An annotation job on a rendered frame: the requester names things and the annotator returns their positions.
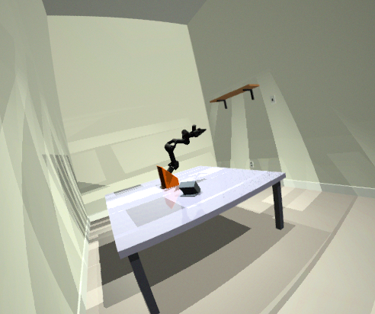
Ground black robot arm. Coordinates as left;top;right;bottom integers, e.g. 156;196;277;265
165;124;196;173

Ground grey sloped panel with hole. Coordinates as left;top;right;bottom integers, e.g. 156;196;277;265
179;181;201;197

